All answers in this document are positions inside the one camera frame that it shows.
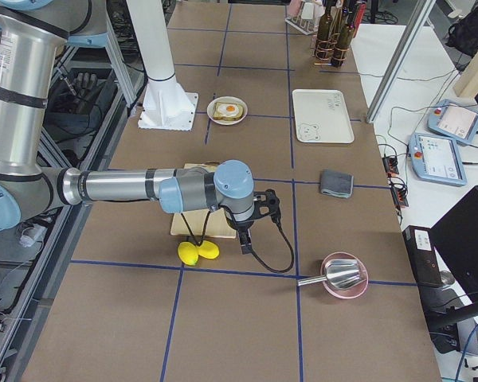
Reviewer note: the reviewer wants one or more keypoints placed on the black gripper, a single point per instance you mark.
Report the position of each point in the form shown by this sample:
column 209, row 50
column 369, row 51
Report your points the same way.
column 244, row 228

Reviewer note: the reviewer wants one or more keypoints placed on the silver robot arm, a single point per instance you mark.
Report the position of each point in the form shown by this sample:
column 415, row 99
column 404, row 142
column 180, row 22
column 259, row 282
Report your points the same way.
column 32, row 32

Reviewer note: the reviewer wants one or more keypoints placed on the white bear tray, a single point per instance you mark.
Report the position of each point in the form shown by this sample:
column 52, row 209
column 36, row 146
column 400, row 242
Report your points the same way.
column 321, row 116

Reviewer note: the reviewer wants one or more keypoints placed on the wooden cutting board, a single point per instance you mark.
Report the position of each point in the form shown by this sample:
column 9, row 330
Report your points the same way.
column 216, row 227

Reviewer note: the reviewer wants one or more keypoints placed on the whole yellow lemon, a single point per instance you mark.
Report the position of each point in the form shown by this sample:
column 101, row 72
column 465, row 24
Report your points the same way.
column 188, row 253

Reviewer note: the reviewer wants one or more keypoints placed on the metal scoop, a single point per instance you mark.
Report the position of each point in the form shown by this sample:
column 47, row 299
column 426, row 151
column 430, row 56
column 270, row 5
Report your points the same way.
column 340, row 274

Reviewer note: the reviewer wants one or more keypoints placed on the grey folded cloth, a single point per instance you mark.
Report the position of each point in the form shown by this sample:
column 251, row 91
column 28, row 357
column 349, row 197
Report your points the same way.
column 336, row 184

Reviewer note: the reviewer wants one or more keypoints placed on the pink bowl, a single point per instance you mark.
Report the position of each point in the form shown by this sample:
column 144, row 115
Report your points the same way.
column 354, row 292

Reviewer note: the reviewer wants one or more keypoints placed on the white bowl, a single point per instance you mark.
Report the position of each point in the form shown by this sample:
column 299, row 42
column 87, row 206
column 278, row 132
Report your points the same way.
column 229, row 99

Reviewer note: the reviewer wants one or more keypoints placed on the toast with fried egg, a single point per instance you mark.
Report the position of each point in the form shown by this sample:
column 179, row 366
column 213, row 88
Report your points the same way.
column 227, row 111

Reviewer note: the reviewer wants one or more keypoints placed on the black computer box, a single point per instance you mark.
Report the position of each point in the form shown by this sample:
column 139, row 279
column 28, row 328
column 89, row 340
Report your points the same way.
column 422, row 256

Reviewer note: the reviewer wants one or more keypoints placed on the near teach pendant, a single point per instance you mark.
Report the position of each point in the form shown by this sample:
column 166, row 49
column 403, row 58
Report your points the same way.
column 436, row 159

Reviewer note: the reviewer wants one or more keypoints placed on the teach pendant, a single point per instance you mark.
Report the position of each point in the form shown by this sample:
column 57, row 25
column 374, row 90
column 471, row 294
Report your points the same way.
column 454, row 121
column 436, row 159

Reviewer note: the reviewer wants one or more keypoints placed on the dark wine bottle back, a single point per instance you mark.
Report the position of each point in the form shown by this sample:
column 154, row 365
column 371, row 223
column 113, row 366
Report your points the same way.
column 323, row 37

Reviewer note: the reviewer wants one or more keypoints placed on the dark wine bottle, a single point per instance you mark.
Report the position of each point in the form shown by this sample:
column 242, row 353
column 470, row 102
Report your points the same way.
column 323, row 37
column 346, row 32

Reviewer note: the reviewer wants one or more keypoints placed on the dark wine bottle front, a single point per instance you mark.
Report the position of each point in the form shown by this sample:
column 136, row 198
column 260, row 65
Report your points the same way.
column 346, row 32

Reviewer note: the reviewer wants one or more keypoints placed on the black monitor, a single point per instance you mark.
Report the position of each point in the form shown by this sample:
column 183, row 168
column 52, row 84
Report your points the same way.
column 455, row 237

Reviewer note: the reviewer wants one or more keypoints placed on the far teach pendant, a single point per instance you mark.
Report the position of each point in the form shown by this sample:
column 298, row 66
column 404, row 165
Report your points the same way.
column 454, row 121

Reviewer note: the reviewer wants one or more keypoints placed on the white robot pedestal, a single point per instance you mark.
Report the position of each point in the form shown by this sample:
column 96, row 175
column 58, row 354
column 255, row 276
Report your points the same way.
column 166, row 106

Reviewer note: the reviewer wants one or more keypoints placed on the copper wire bottle rack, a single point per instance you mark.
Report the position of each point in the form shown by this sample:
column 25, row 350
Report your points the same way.
column 331, row 52

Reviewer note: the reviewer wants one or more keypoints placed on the aluminium frame post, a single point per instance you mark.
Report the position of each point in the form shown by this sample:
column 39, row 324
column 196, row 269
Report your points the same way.
column 409, row 36

